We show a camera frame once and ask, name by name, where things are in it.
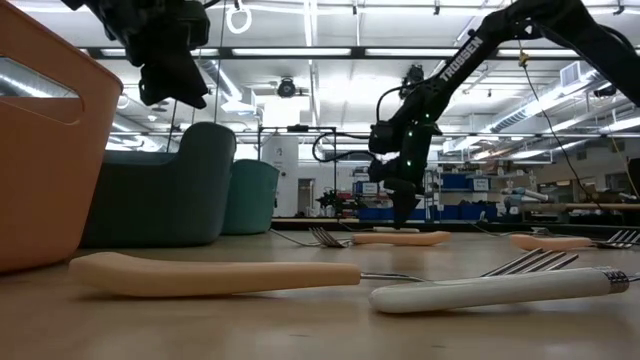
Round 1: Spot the shelf with blue bins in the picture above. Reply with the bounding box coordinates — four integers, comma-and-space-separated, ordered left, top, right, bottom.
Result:
352, 167, 501, 224

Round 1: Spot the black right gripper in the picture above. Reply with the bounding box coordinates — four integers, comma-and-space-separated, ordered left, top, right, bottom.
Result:
368, 124, 434, 229

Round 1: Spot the black metal frame stand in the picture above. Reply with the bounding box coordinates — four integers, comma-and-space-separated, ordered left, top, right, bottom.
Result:
256, 123, 340, 221

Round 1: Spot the round black overhead camera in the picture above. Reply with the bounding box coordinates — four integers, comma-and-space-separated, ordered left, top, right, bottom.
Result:
276, 76, 298, 100

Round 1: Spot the white roll-up banner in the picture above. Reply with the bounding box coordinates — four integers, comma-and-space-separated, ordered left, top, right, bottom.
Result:
261, 135, 300, 219

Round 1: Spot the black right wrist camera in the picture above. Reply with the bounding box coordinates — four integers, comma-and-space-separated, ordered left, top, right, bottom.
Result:
368, 121, 399, 155

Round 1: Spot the white handled fork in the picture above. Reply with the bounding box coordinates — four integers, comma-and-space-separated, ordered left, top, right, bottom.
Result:
368, 266, 640, 315

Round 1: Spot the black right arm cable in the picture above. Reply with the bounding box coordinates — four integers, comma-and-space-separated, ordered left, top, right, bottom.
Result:
311, 84, 401, 165

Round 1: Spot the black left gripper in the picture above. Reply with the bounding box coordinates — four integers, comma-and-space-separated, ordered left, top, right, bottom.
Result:
114, 0, 211, 109

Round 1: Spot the white cable loop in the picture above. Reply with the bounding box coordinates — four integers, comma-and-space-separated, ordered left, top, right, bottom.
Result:
225, 2, 253, 36

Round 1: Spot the light teal plastic bin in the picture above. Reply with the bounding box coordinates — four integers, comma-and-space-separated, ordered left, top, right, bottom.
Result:
219, 158, 281, 236

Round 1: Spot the wooden workbench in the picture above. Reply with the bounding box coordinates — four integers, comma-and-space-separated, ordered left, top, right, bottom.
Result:
502, 184, 640, 226

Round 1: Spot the orange plastic bin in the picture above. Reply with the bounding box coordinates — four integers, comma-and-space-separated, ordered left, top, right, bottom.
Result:
0, 0, 125, 275

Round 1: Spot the dark teal plastic bin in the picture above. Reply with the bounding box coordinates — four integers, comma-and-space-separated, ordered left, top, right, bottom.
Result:
79, 121, 238, 249

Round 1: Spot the black overhead rig bar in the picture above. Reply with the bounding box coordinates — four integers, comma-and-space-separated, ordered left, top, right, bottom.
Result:
79, 45, 640, 62

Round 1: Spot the white ceiling vent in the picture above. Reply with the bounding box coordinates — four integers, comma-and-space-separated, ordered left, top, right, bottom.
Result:
559, 60, 584, 89

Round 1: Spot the hanging cable with yellow tag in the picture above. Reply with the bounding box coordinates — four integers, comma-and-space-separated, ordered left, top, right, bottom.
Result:
516, 37, 604, 211

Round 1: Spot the wooden handled fork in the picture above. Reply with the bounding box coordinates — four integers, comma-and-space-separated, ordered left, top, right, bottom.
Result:
68, 248, 580, 300
308, 226, 452, 250
508, 228, 640, 253

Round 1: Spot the black camera with cable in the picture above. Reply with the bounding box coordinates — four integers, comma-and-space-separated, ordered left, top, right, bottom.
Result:
398, 63, 426, 99

